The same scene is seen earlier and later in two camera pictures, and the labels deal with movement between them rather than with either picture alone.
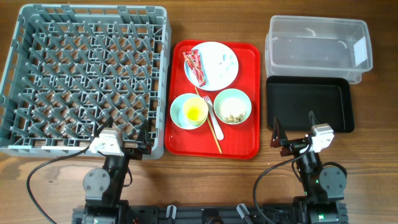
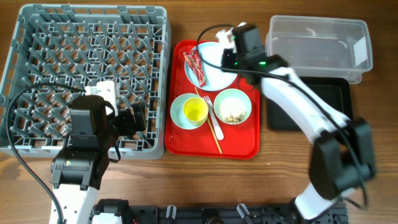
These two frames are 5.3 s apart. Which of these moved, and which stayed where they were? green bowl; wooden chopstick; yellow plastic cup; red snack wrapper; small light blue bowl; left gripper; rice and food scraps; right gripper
Moved: right gripper; left gripper
Stayed: small light blue bowl; red snack wrapper; yellow plastic cup; rice and food scraps; green bowl; wooden chopstick
